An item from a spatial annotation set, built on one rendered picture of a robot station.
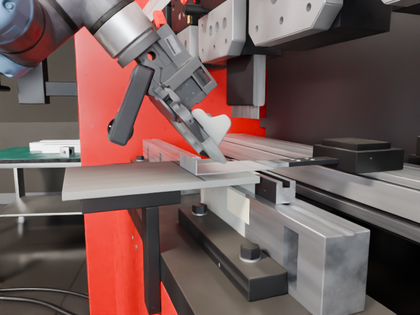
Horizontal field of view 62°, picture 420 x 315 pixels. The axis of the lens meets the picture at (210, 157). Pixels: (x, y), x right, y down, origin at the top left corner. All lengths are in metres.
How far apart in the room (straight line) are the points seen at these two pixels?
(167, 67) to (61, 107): 3.68
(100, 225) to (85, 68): 0.60
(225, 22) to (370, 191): 0.39
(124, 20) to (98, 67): 0.90
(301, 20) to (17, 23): 0.26
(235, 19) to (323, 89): 0.73
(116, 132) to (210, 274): 0.23
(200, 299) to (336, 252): 0.17
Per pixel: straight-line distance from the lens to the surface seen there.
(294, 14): 0.40
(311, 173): 0.82
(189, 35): 0.72
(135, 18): 0.50
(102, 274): 1.53
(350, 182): 0.73
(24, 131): 4.30
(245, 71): 0.56
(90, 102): 1.38
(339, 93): 1.16
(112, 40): 0.50
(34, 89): 1.92
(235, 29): 0.53
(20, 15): 0.37
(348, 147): 0.67
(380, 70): 1.05
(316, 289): 0.41
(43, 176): 4.31
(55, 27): 0.50
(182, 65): 0.52
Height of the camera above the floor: 1.10
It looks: 9 degrees down
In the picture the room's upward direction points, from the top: straight up
